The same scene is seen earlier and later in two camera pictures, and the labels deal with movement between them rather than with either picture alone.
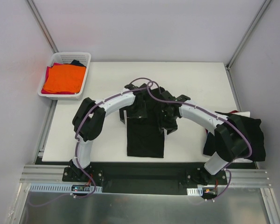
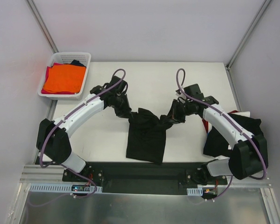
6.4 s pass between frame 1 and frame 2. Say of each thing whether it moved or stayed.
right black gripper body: moved
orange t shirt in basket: stayed
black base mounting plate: stayed
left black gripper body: moved
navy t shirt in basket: stayed
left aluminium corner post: stayed
